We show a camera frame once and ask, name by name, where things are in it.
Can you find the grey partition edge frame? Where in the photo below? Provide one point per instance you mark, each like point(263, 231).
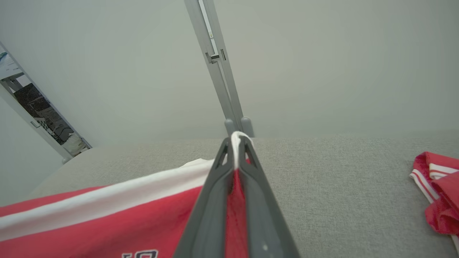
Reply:
point(46, 134)

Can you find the red Bulls print jersey garment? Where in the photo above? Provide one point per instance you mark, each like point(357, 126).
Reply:
point(107, 222)

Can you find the grey metal partition post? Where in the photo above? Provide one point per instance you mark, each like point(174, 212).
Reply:
point(232, 89)
point(222, 89)

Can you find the red jersey with striped trim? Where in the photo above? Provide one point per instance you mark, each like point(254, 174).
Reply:
point(444, 208)

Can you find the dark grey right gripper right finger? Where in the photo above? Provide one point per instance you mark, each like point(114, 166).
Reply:
point(265, 222)

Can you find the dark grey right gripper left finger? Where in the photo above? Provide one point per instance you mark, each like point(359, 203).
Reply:
point(208, 222)

